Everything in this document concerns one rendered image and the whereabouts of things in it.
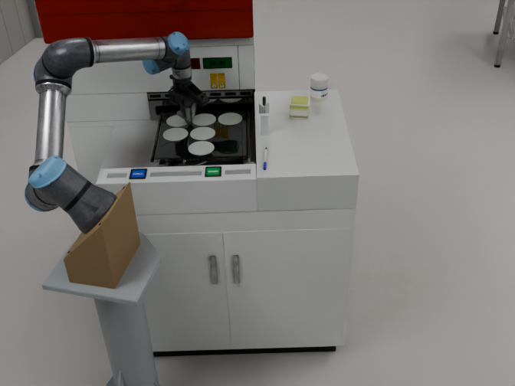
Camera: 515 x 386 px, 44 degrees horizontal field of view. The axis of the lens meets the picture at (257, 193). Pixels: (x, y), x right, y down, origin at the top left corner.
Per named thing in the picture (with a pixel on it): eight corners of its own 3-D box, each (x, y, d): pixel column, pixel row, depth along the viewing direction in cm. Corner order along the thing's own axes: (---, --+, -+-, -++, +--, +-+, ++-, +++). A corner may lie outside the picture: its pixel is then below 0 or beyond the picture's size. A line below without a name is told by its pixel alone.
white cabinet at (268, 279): (138, 265, 327) (113, 126, 278) (328, 260, 327) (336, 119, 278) (119, 368, 276) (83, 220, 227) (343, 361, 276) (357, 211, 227)
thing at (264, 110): (259, 127, 246) (258, 96, 238) (269, 127, 246) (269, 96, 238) (259, 135, 241) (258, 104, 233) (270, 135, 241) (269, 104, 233)
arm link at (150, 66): (149, 48, 229) (173, 38, 235) (137, 60, 238) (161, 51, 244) (160, 67, 229) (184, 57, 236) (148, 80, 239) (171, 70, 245)
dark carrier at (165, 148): (163, 114, 270) (163, 112, 270) (245, 111, 270) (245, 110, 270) (155, 159, 243) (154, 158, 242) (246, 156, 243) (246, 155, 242)
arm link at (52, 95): (31, 202, 195) (43, 39, 209) (21, 212, 207) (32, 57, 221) (71, 207, 201) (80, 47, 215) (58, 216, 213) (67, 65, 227)
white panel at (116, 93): (68, 124, 280) (48, 37, 256) (256, 118, 280) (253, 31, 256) (67, 128, 278) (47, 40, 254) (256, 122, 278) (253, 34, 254)
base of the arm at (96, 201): (101, 220, 189) (74, 199, 186) (77, 241, 198) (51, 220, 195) (123, 188, 200) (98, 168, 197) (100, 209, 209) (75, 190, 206)
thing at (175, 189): (106, 200, 236) (100, 168, 227) (257, 195, 236) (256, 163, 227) (102, 216, 228) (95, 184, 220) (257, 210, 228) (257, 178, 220)
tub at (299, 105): (290, 109, 256) (291, 95, 252) (309, 111, 255) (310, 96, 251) (289, 119, 250) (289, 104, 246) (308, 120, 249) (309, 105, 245)
